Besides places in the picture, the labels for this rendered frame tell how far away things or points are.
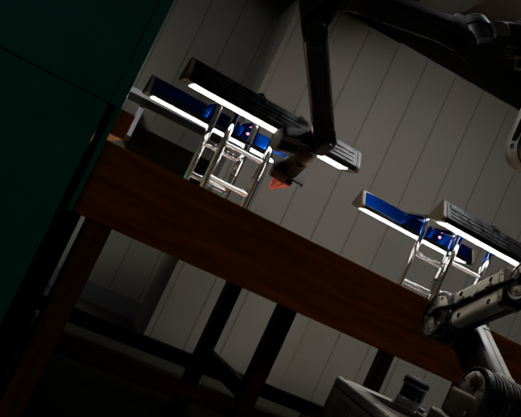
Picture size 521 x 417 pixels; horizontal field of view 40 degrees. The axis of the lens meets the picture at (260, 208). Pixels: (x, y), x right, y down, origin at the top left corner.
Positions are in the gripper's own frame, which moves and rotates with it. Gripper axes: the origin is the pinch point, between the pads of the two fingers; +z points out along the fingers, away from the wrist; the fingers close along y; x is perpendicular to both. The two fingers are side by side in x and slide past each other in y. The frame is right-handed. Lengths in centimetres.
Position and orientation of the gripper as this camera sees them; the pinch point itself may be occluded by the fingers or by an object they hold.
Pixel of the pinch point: (271, 186)
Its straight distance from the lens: 197.1
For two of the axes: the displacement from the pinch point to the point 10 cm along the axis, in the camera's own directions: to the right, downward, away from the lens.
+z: -5.3, 5.2, 6.7
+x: -1.0, 7.5, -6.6
